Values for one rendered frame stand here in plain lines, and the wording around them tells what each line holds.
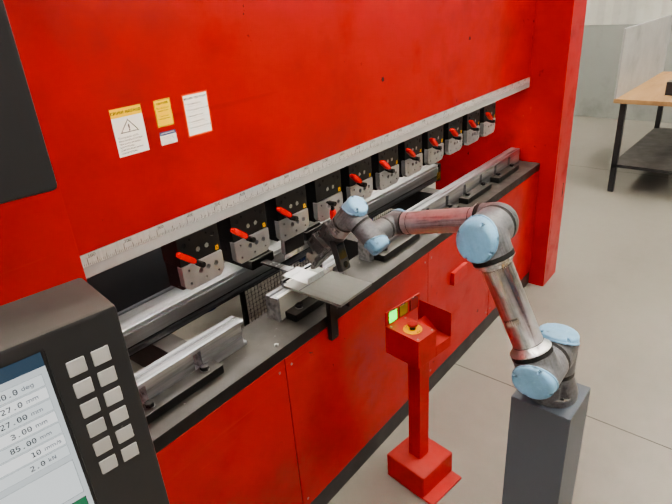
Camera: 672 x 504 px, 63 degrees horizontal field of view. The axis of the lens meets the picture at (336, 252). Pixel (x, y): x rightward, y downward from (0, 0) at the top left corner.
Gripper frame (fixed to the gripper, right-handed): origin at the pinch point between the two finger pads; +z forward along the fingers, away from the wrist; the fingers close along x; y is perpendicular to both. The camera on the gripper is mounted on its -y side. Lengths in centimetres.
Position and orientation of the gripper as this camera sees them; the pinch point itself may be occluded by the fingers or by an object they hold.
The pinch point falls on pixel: (315, 267)
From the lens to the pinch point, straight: 196.3
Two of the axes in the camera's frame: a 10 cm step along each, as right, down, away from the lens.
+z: -4.5, 5.5, 7.0
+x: -6.2, 3.7, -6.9
